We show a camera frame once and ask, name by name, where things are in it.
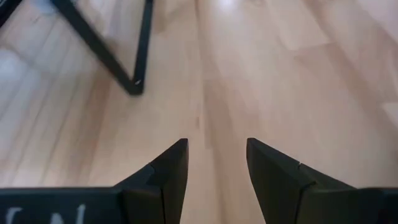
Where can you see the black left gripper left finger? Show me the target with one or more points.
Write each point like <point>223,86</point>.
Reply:
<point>161,193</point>

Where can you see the black perforated metal shelf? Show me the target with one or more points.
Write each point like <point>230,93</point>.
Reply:
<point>94,40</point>

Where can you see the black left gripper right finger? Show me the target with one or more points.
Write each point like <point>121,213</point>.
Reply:
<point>289,196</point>

